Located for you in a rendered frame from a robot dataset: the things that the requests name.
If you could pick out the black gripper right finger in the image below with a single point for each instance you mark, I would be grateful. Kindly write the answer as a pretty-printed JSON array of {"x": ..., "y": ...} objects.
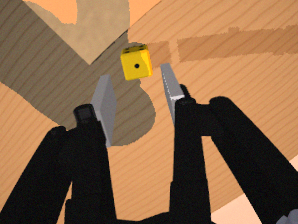
[{"x": 267, "y": 178}]

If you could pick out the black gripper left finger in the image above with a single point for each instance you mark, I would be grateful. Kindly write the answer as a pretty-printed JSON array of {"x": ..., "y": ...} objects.
[{"x": 40, "y": 192}]

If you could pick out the yellow die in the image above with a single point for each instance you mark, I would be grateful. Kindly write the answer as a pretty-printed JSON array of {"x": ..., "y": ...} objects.
[{"x": 136, "y": 62}]

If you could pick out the tan flat mat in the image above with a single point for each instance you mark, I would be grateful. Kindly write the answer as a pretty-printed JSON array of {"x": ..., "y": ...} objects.
[{"x": 90, "y": 26}]

